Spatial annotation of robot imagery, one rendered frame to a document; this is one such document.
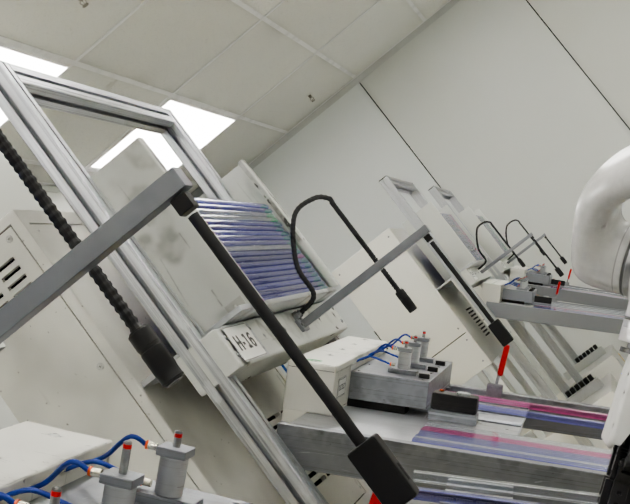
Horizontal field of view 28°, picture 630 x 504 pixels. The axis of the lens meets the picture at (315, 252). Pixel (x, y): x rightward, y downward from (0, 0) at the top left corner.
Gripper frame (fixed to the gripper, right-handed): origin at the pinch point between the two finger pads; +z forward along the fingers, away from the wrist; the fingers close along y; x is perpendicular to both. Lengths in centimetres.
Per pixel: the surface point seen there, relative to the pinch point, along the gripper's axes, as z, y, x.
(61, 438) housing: 4, 36, -48
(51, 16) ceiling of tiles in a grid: -69, -303, -206
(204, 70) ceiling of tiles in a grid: -83, -477, -195
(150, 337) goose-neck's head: -8, 51, -39
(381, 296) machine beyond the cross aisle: -1, -401, -70
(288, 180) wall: -51, -714, -186
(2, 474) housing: 5, 50, -47
